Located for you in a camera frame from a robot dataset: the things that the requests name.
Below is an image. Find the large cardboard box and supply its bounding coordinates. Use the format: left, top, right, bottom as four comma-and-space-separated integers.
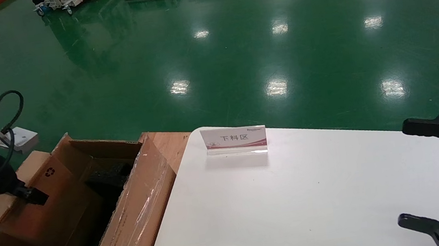
0, 122, 185, 246

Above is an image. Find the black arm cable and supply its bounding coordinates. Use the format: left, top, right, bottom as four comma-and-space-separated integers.
0, 89, 32, 179

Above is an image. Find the acrylic sign with Chinese text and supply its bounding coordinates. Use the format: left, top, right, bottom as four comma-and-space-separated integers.
200, 123, 269, 159

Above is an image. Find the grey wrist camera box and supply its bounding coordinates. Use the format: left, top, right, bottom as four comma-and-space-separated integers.
0, 125, 41, 157

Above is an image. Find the wheeled metal cart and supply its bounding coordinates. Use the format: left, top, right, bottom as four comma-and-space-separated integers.
29, 0, 107, 18

